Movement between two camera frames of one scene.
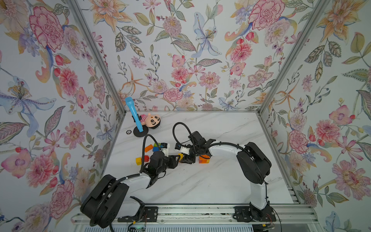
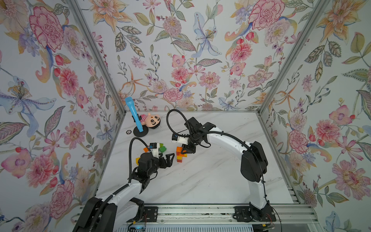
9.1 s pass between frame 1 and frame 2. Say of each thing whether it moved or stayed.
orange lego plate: moved
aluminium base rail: stayed
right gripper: moved
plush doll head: stayed
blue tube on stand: stayed
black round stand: stayed
